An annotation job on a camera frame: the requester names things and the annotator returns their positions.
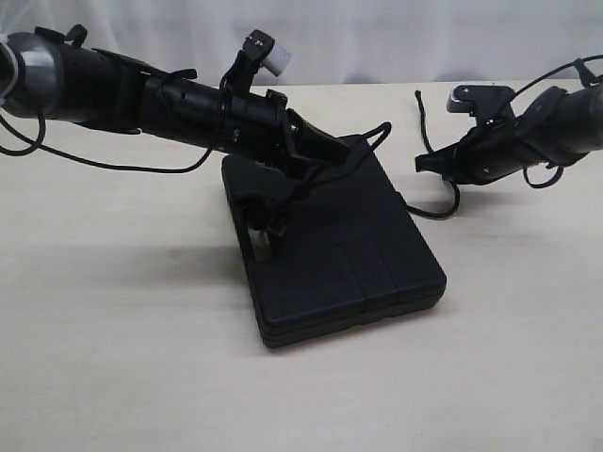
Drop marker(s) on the black plastic case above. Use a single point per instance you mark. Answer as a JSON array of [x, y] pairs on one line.
[[350, 255]]

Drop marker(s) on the white curtain backdrop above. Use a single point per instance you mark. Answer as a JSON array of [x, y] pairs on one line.
[[335, 42]]

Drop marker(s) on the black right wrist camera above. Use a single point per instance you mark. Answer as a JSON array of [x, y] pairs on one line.
[[483, 103]]

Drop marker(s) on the white zip tie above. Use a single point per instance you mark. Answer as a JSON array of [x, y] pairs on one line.
[[10, 70]]

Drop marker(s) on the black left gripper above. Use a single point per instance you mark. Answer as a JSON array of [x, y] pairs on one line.
[[254, 129]]

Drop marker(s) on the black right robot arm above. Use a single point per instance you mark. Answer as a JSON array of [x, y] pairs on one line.
[[557, 129]]

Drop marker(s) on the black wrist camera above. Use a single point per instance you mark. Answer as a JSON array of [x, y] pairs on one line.
[[483, 103], [259, 50]]

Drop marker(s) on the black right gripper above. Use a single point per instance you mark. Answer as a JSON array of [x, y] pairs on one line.
[[485, 155]]

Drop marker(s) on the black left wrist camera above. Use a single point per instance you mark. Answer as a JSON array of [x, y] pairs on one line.
[[259, 50]]

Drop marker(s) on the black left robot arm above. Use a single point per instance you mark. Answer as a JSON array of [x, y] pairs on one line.
[[50, 76]]

